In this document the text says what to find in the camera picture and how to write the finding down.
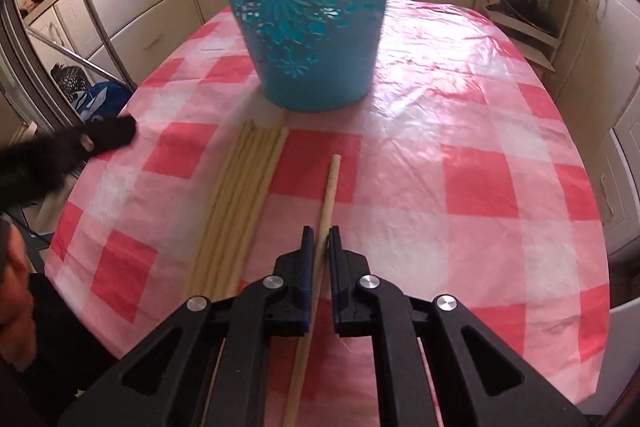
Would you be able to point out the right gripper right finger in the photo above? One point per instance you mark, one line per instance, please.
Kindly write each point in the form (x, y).
(436, 363)

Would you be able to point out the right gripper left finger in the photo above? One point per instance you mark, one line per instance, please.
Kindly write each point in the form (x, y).
(207, 363)

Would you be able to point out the person's left hand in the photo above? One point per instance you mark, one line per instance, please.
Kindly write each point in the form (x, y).
(18, 329)

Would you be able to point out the red white checkered tablecloth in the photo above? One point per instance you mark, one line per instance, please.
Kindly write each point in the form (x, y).
(458, 176)

